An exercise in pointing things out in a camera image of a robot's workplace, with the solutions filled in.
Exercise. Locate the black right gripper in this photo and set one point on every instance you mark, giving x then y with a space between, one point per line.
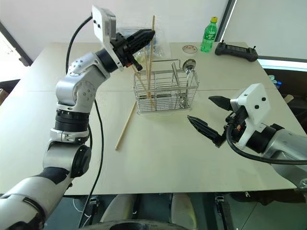
236 124

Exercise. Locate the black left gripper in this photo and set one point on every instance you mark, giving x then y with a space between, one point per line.
123 50

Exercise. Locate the wooden chopstick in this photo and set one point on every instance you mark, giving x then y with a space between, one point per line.
146 60
151 62
126 124

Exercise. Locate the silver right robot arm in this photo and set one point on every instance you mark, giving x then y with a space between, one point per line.
285 146

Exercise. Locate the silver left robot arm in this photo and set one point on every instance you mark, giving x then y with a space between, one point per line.
79 88

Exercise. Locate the metal spoon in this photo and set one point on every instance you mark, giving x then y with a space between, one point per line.
189 65

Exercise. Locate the clear plastic bag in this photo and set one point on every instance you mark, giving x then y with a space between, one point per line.
163 45

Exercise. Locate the small round white dish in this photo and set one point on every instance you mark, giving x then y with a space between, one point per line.
189 49

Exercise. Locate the green plastic bottle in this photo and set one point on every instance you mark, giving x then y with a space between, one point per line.
208 36

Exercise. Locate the black remote controller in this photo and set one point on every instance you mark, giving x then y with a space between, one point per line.
236 51

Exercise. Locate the blue capped small bottles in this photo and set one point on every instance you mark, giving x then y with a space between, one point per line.
275 81

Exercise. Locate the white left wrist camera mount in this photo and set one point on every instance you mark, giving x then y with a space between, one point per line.
103 26

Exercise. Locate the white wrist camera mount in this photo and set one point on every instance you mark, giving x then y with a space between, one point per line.
255 105
103 26

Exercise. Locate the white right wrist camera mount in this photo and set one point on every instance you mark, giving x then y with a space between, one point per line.
255 105

